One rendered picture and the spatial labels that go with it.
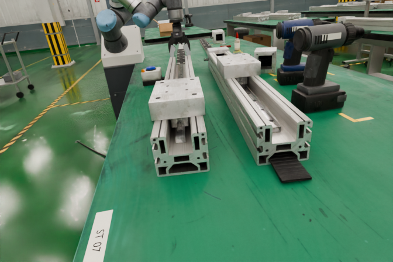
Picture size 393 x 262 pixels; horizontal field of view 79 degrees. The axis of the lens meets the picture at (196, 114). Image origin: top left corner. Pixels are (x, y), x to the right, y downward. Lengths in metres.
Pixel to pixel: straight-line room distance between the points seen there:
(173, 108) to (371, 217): 0.36
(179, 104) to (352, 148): 0.36
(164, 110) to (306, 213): 0.30
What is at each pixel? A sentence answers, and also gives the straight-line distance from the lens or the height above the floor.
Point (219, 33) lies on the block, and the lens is 2.13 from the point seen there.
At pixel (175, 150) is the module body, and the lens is 0.46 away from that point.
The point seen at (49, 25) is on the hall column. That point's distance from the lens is 7.40.
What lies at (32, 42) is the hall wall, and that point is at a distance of 13.23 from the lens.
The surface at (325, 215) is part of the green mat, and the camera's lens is 0.41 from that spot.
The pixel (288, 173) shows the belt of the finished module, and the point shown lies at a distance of 0.46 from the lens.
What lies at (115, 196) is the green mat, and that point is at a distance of 0.46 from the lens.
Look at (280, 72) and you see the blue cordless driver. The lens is 0.92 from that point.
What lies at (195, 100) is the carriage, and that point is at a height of 0.90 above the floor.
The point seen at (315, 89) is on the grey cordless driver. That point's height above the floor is 0.84.
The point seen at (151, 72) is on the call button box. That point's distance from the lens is 1.05.
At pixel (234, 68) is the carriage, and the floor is 0.89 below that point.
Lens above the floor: 1.06
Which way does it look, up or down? 24 degrees down
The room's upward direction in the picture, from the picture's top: 6 degrees counter-clockwise
